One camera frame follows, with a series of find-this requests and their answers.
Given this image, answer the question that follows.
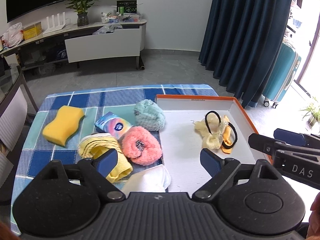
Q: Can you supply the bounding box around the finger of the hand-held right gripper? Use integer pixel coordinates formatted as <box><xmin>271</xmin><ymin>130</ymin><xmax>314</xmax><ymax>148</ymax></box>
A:
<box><xmin>248</xmin><ymin>132</ymin><xmax>320</xmax><ymax>156</ymax></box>
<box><xmin>273</xmin><ymin>128</ymin><xmax>320</xmax><ymax>145</ymax></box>

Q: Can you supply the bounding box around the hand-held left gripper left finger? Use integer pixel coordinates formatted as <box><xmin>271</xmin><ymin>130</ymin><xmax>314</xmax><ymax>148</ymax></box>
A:
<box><xmin>37</xmin><ymin>148</ymin><xmax>126</xmax><ymax>202</ymax></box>

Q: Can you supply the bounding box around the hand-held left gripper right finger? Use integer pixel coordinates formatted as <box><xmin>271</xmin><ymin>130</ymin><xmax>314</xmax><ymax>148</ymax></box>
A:
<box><xmin>192</xmin><ymin>148</ymin><xmax>283</xmax><ymax>202</ymax></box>

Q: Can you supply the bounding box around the yellow striped towel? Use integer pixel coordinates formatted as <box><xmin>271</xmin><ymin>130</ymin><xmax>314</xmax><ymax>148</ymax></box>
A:
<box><xmin>77</xmin><ymin>133</ymin><xmax>133</xmax><ymax>183</ymax></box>

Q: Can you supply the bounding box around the pink fuzzy scrunchie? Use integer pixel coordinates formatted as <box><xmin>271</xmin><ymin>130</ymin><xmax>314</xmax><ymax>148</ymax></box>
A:
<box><xmin>121</xmin><ymin>126</ymin><xmax>163</xmax><ymax>166</ymax></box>

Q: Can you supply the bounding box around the orange white box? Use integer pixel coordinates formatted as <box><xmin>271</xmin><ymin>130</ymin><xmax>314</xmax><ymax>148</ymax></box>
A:
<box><xmin>155</xmin><ymin>94</ymin><xmax>273</xmax><ymax>194</ymax></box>

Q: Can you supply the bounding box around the white cloth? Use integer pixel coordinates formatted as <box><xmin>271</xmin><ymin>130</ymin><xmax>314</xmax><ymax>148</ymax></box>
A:
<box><xmin>121</xmin><ymin>166</ymin><xmax>172</xmax><ymax>193</ymax></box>

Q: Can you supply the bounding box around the person's right hand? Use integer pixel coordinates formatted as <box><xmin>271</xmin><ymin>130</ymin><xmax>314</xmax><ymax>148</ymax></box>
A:
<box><xmin>310</xmin><ymin>192</ymin><xmax>320</xmax><ymax>222</ymax></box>

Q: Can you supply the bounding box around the cream lace hair scrunchie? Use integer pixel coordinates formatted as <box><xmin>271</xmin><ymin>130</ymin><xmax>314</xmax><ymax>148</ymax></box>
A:
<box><xmin>194</xmin><ymin>110</ymin><xmax>229</xmax><ymax>149</ymax></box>

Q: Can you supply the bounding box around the small potted plant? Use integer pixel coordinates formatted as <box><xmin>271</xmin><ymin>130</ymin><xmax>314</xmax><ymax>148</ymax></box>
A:
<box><xmin>300</xmin><ymin>97</ymin><xmax>320</xmax><ymax>130</ymax></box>

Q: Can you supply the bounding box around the colourful tissue pack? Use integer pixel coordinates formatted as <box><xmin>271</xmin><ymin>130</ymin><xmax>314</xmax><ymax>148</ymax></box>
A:
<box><xmin>94</xmin><ymin>112</ymin><xmax>132</xmax><ymax>140</ymax></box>

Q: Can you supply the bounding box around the teal fuzzy scrunchie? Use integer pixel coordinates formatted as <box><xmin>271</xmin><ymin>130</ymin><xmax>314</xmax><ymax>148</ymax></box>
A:
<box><xmin>134</xmin><ymin>99</ymin><xmax>167</xmax><ymax>131</ymax></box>

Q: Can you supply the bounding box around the teal suitcase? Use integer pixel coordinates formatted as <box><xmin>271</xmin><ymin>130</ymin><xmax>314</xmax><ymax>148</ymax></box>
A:
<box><xmin>261</xmin><ymin>42</ymin><xmax>302</xmax><ymax>108</ymax></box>

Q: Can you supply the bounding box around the yellow sponge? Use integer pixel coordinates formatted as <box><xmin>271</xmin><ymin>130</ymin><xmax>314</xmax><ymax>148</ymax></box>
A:
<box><xmin>42</xmin><ymin>105</ymin><xmax>85</xmax><ymax>147</ymax></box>

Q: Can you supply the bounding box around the blue plaid cloth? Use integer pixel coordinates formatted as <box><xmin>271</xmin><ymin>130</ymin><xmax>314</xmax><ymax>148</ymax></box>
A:
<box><xmin>11</xmin><ymin>84</ymin><xmax>218</xmax><ymax>233</ymax></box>

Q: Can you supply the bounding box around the dark blue curtain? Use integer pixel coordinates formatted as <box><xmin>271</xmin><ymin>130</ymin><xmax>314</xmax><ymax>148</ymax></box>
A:
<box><xmin>199</xmin><ymin>0</ymin><xmax>295</xmax><ymax>109</ymax></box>

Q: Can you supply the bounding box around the white cabinet drawer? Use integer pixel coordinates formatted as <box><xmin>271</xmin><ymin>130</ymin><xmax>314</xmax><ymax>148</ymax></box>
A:
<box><xmin>64</xmin><ymin>28</ymin><xmax>142</xmax><ymax>63</ymax></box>

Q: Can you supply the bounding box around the crumpled clear plastic bag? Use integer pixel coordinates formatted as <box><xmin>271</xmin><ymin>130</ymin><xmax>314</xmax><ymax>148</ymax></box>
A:
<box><xmin>92</xmin><ymin>23</ymin><xmax>123</xmax><ymax>35</ymax></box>

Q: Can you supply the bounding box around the white television cabinet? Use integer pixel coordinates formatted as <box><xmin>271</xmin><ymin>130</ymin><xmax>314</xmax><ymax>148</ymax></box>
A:
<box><xmin>0</xmin><ymin>20</ymin><xmax>148</xmax><ymax>70</ymax></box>

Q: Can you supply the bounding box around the clear tray of small items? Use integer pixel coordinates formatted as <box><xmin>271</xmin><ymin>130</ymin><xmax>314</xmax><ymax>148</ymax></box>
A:
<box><xmin>101</xmin><ymin>11</ymin><xmax>143</xmax><ymax>24</ymax></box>

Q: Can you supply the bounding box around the dark glass vase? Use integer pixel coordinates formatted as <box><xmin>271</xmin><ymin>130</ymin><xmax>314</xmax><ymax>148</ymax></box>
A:
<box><xmin>77</xmin><ymin>12</ymin><xmax>89</xmax><ymax>27</ymax></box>

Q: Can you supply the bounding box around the white router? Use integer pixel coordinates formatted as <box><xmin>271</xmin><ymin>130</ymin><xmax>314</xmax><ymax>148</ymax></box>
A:
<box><xmin>42</xmin><ymin>12</ymin><xmax>67</xmax><ymax>35</ymax></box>

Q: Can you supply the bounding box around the yellow box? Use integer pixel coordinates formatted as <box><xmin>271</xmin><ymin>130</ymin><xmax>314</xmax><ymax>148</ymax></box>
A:
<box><xmin>23</xmin><ymin>22</ymin><xmax>43</xmax><ymax>40</ymax></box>

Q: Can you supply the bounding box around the black green box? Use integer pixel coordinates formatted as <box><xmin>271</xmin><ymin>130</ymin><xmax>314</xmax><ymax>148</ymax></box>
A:
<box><xmin>116</xmin><ymin>0</ymin><xmax>138</xmax><ymax>15</ymax></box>

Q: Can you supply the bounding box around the white plastic bag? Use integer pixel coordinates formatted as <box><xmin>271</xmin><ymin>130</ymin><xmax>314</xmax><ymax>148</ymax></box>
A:
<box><xmin>2</xmin><ymin>22</ymin><xmax>24</xmax><ymax>47</ymax></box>

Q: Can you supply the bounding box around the yellow bow hair tie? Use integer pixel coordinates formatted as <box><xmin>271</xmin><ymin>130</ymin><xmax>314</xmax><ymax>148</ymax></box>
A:
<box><xmin>220</xmin><ymin>115</ymin><xmax>238</xmax><ymax>154</ymax></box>

